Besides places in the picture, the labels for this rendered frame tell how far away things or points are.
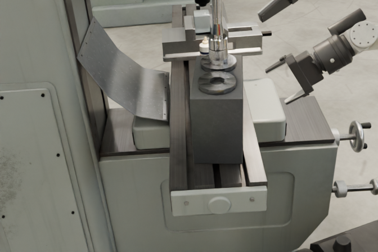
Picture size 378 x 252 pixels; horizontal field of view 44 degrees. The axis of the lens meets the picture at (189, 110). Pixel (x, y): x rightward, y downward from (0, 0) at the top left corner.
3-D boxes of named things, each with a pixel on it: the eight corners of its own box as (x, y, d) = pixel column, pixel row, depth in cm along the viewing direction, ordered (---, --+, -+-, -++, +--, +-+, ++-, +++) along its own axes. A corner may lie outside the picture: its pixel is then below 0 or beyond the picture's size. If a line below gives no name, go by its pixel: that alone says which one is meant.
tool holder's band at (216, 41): (207, 36, 115) (207, 32, 114) (226, 35, 114) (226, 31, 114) (208, 44, 111) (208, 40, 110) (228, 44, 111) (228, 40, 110)
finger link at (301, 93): (284, 103, 129) (305, 91, 127) (283, 99, 132) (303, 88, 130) (288, 108, 129) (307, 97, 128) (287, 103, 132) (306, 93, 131)
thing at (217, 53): (208, 56, 118) (207, 36, 115) (227, 55, 117) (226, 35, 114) (208, 65, 114) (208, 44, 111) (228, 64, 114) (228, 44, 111)
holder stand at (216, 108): (242, 114, 131) (242, 49, 120) (243, 164, 113) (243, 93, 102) (199, 114, 132) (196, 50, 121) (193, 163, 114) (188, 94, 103)
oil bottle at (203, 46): (212, 63, 158) (211, 34, 152) (212, 69, 154) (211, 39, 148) (199, 64, 158) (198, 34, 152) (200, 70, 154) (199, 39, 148)
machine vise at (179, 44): (256, 37, 174) (256, 9, 168) (263, 54, 161) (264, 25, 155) (162, 44, 173) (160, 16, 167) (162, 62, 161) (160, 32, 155)
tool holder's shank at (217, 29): (211, 34, 113) (209, -11, 107) (224, 33, 113) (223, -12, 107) (211, 39, 111) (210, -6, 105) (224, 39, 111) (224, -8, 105)
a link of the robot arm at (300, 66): (304, 89, 133) (342, 67, 130) (309, 100, 124) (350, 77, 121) (282, 53, 130) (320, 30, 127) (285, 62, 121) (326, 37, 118)
